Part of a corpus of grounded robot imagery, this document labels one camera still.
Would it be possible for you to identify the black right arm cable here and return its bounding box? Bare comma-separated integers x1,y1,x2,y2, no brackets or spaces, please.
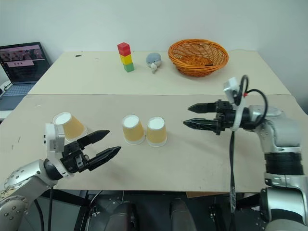
228,75,269,231

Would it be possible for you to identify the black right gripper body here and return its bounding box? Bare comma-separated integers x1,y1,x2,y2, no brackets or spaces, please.
212,99,235,136

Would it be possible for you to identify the grey plush toy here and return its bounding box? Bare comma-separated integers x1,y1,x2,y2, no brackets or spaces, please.
146,53,162,74

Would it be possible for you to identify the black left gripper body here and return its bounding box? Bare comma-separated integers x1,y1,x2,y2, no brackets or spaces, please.
60,141,90,174

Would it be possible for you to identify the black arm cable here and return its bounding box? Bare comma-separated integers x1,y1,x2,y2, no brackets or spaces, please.
33,186,54,231
228,75,269,231

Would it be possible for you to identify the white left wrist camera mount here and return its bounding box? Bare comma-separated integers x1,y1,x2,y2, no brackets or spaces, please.
43,123,76,180

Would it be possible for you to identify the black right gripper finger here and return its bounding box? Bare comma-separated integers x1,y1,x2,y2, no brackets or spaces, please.
183,117,217,133
188,102,218,115

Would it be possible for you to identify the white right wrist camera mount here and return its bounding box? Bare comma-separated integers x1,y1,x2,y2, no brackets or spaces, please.
223,77,248,131

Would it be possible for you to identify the open laptop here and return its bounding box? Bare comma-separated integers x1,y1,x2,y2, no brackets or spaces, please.
0,41,51,111

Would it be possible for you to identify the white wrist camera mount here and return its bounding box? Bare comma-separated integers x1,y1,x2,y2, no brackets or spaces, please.
223,77,248,131
43,123,76,180

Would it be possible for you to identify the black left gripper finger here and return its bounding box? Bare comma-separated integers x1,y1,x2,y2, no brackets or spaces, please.
87,146,122,172
77,130,111,150

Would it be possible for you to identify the orange paper cup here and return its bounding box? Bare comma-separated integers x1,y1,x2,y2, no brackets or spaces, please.
52,112,89,142
122,114,146,145
146,116,167,147

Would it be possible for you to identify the yellow wooden block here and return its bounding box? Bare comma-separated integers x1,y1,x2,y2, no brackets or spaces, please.
119,53,133,65

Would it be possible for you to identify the orange wicker basket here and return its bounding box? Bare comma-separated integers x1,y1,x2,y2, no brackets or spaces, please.
167,38,230,77

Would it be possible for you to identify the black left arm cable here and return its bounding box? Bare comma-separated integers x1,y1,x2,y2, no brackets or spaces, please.
33,186,54,231

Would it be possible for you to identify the red wooden block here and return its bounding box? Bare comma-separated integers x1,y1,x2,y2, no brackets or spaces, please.
117,42,131,56

